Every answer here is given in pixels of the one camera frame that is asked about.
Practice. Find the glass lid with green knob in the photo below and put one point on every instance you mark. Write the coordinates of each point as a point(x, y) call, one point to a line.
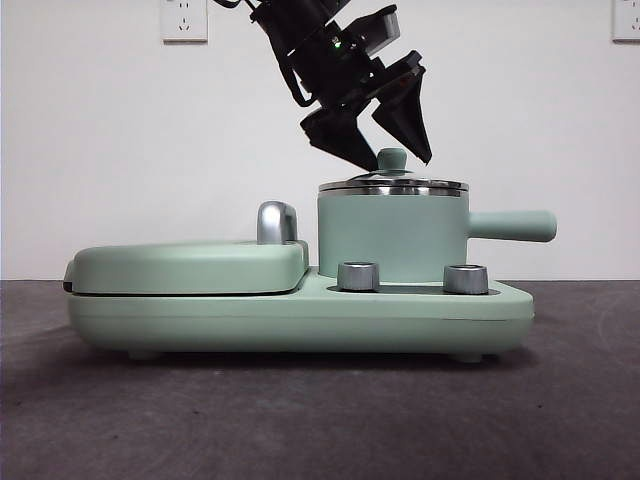
point(392, 159)

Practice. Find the mint green breakfast maker base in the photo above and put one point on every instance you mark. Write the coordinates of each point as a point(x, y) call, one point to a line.
point(300, 320)

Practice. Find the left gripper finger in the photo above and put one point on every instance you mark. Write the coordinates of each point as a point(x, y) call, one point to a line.
point(407, 120)
point(340, 135)

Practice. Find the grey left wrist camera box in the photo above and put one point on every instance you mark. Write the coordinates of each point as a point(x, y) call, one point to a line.
point(387, 30)

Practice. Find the silver control knob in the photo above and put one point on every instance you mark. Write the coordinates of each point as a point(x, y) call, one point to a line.
point(359, 277)
point(466, 280)

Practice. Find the white wall socket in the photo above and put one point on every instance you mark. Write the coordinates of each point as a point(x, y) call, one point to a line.
point(185, 22)
point(627, 20)

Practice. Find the mint green griddle cover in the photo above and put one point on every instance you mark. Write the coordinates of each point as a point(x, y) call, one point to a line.
point(175, 270)

